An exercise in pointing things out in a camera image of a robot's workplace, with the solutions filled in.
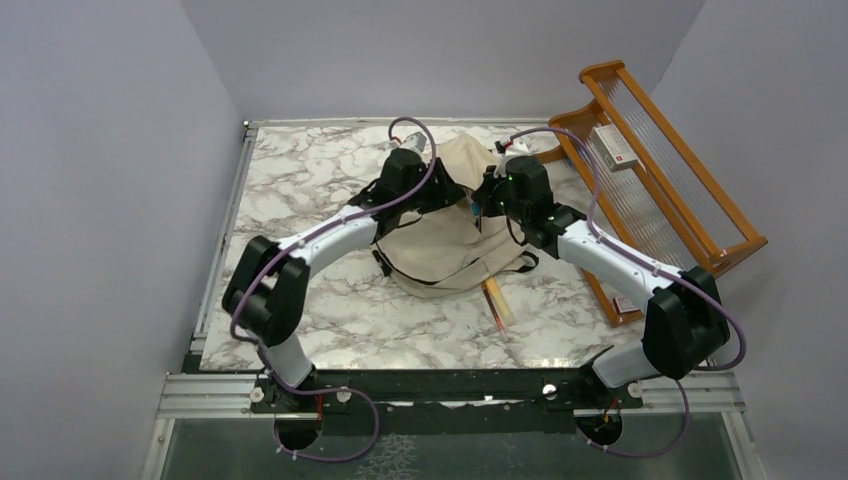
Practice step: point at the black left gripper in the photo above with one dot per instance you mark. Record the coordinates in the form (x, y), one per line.
(445, 192)

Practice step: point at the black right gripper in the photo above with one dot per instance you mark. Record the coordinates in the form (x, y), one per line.
(483, 193)

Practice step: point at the cream canvas backpack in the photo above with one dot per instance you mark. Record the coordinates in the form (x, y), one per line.
(450, 251)

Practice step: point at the yellow pencil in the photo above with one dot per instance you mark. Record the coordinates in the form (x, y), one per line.
(506, 315)

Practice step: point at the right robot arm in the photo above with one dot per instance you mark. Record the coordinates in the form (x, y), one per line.
(683, 321)

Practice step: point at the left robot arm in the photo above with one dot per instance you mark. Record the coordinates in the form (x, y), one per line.
(267, 291)

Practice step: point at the small white red box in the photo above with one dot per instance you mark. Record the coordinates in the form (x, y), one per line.
(614, 149)

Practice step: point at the wooden rack with clear slats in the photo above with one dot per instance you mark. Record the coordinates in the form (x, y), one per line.
(669, 206)

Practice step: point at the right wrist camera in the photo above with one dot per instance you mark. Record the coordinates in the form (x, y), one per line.
(508, 149)

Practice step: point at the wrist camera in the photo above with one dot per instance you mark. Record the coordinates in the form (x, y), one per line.
(508, 149)
(415, 142)

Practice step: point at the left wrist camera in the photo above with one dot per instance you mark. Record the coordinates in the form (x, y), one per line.
(415, 142)

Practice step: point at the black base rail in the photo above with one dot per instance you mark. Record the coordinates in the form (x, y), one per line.
(438, 402)

